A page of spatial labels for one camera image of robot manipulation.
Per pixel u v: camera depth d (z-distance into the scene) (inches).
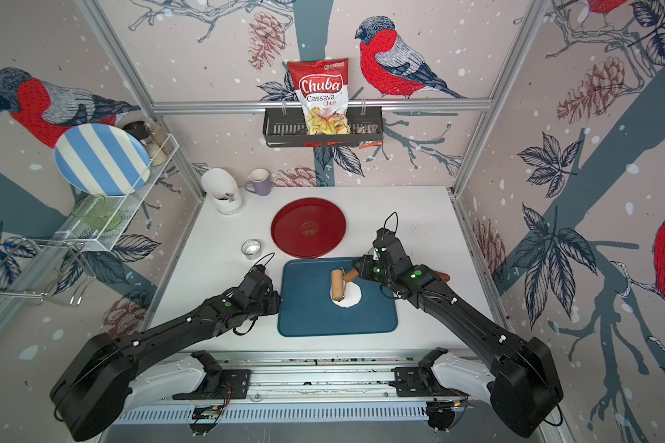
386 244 23.7
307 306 34.5
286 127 37.4
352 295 35.2
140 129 31.3
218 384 27.0
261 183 45.0
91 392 15.8
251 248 40.0
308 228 42.4
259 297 27.2
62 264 26.1
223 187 42.4
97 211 27.2
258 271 30.9
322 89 31.5
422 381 25.9
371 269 27.6
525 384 15.2
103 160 28.7
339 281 34.2
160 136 33.7
